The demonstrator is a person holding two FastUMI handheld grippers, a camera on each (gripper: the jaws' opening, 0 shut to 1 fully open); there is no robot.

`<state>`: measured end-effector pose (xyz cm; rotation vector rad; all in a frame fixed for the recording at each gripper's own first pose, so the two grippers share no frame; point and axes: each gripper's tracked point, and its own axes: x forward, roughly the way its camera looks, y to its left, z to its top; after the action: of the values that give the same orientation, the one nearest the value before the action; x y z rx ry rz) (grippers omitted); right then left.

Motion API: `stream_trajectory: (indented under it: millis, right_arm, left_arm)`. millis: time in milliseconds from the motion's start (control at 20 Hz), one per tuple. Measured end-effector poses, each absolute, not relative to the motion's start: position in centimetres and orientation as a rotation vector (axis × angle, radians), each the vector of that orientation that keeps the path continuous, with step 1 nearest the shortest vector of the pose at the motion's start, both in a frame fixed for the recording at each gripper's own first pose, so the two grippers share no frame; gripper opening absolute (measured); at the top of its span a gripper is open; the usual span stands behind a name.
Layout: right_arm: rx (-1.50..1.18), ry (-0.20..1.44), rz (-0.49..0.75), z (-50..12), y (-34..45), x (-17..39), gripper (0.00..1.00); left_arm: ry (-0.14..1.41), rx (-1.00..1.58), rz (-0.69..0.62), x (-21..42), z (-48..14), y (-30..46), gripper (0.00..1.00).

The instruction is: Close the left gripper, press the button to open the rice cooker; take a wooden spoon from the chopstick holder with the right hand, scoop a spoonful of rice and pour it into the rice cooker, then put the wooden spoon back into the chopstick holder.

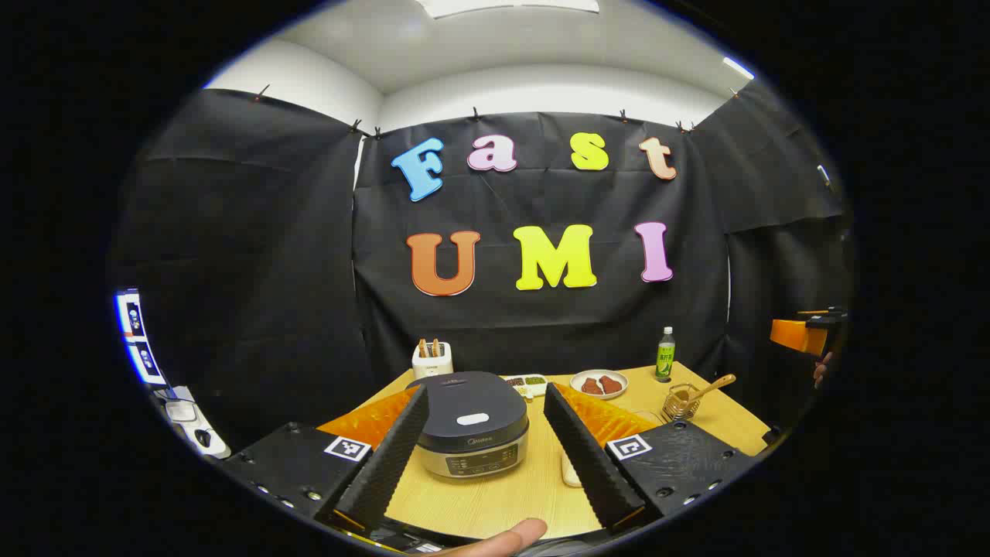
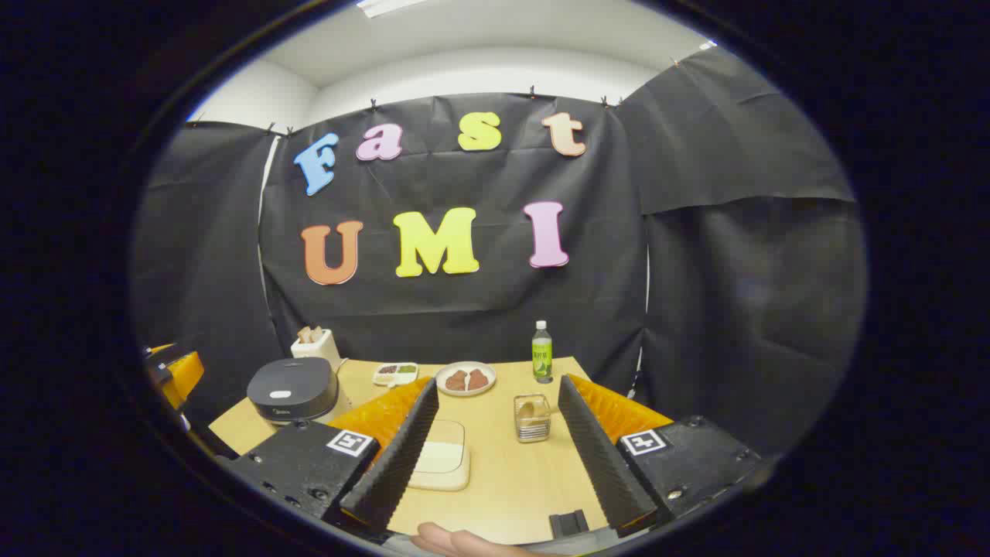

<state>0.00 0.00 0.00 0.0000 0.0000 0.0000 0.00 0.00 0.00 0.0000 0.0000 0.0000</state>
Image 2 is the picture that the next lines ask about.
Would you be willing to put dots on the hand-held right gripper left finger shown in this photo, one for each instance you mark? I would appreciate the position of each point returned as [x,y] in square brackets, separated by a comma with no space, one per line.
[402,456]

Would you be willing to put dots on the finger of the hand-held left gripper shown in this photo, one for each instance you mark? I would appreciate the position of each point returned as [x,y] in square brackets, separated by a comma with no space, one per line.
[158,350]
[186,375]

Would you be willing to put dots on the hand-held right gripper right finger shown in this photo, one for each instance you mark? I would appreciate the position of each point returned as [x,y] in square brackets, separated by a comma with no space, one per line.
[599,456]

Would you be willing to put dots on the clear box of white rice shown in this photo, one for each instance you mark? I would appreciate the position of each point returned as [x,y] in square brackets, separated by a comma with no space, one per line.
[445,460]

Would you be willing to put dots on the wooden spoon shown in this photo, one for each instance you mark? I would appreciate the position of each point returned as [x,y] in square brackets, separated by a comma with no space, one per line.
[530,410]

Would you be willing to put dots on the black and silver rice cooker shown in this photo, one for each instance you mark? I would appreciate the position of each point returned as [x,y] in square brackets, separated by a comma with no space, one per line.
[294,387]

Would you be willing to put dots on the black table clamp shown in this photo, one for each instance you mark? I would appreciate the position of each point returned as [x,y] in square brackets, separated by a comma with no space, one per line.
[568,524]

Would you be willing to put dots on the white compartment dish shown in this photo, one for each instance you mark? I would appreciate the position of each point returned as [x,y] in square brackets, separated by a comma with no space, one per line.
[395,374]

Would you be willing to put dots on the white round plate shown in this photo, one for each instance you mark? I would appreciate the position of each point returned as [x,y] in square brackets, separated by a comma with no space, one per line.
[465,391]

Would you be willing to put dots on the brown meat piece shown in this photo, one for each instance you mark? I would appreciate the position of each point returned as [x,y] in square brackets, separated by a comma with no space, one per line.
[478,378]
[456,380]

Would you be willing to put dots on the green tea bottle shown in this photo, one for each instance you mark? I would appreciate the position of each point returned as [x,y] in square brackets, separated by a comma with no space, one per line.
[542,356]

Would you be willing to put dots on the white toaster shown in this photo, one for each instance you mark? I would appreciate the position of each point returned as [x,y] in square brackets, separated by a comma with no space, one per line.
[317,352]

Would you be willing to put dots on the black backdrop cloth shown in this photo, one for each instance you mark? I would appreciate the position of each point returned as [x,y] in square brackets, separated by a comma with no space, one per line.
[479,309]

